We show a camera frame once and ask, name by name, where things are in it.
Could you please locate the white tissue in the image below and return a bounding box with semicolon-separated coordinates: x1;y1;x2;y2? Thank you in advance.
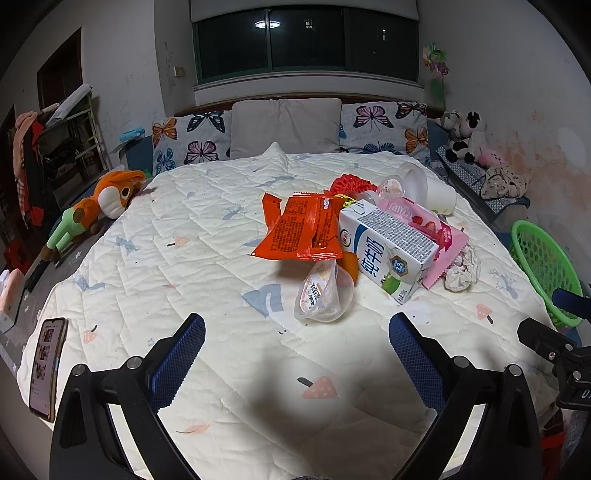
444;244;481;293

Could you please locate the pink snack bag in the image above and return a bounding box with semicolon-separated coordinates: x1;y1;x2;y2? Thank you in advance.
378;195;469;289

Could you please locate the white milk carton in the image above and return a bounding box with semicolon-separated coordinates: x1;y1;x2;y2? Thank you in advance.
339;200;439;304

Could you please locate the clear round plastic container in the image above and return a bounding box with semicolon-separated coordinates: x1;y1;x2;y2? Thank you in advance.
378;162;428;205

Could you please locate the clear plastic jelly cup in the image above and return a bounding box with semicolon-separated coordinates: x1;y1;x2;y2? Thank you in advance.
294;260;355;323

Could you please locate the orange snack wrapper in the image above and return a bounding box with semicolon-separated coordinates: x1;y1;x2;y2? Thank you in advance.
252;193;345;262

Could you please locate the green plastic basket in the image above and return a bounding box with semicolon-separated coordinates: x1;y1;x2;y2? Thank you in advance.
510;220;583;328

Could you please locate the smartphone with lit screen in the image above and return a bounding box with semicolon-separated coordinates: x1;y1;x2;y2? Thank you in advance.
29;317;68;423

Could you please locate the spotted beige cloth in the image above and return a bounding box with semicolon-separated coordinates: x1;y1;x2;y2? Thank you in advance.
480;165;529;200

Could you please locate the pink plush toy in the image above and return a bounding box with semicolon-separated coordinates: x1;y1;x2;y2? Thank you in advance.
478;148;506;169

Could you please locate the black white cow plush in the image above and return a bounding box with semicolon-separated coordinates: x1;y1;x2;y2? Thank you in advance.
435;111;486;163

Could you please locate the white foam cup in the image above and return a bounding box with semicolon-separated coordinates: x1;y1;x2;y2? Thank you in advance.
417;173;457;215

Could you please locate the right butterfly pillow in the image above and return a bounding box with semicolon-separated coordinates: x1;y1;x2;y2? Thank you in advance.
339;101;430;164

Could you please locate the butterfly pillow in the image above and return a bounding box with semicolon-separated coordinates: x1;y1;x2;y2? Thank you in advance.
151;110;231;176
339;101;430;164

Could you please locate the orange fox plush toy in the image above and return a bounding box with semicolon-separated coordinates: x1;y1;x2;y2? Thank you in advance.
41;170;146;261

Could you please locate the red mesh fruit net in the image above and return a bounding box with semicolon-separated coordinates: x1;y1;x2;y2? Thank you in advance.
329;174;378;197

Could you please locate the white quilted bedspread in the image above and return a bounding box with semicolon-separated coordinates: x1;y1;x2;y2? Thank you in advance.
38;147;556;479

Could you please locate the colourful pinwheel decoration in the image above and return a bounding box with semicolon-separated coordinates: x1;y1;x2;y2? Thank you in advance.
422;42;450;110

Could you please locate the clothes rack with clothes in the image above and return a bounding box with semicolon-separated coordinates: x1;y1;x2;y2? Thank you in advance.
13;83;111;228

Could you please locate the left butterfly pillow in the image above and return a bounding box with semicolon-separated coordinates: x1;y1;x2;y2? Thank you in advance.
151;110;231;176

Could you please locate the grey pillow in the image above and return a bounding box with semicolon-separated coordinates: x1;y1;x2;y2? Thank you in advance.
230;98;342;159

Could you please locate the dark window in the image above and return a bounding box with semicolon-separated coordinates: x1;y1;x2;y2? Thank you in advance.
192;4;420;83

